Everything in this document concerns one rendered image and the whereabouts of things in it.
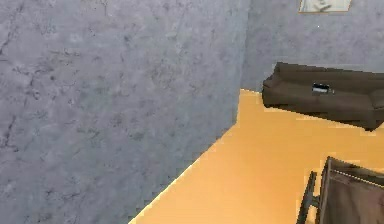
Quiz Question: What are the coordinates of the black and white remote control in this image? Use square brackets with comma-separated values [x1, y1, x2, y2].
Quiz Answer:
[311, 82, 335, 96]

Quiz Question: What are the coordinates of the dark brown sofa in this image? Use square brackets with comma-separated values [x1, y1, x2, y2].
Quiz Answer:
[261, 61, 384, 132]

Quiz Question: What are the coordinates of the framed wall picture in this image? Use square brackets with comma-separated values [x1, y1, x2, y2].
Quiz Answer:
[298, 0, 353, 14]

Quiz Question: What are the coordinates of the brown chair with black frame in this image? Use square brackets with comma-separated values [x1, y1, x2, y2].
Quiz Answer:
[295, 156, 384, 224]

